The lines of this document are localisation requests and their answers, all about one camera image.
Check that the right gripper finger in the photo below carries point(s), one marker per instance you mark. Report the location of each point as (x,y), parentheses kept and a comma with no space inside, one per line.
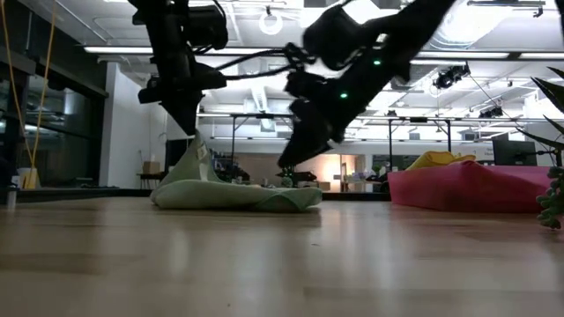
(319,127)
(304,147)

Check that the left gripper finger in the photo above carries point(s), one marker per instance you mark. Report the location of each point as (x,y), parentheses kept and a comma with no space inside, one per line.
(185,116)

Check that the green towel with white label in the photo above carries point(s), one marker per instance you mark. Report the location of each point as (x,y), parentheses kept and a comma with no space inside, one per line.
(211,193)

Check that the yellow microfiber towel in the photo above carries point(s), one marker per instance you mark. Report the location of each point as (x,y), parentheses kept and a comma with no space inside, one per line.
(436,159)

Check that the pink microfiber towel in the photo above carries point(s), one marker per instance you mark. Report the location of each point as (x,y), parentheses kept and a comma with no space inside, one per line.
(469,169)

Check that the pink plastic bin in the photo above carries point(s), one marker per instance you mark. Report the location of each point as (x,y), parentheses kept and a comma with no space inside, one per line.
(462,193)

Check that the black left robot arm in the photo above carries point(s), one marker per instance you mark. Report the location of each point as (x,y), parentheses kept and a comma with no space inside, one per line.
(169,35)

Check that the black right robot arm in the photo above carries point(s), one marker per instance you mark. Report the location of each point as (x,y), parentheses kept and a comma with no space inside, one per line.
(396,31)

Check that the black computer monitor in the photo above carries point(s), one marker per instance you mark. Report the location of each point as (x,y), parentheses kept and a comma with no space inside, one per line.
(513,152)
(175,154)

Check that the cardboard box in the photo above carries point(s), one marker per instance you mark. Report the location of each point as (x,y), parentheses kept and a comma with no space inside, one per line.
(151,167)

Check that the pale cup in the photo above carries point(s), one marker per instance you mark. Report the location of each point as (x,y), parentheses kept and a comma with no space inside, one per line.
(28,178)

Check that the small white bottle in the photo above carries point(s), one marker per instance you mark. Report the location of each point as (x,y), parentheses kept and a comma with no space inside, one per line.
(11,196)

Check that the potted succulent plant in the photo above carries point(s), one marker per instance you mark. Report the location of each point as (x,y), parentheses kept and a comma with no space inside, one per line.
(553,202)

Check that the black workstation frame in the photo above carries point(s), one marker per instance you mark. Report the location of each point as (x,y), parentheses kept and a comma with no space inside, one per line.
(418,120)
(264,116)

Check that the black ceiling camera rig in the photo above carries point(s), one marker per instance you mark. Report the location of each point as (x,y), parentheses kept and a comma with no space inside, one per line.
(449,77)

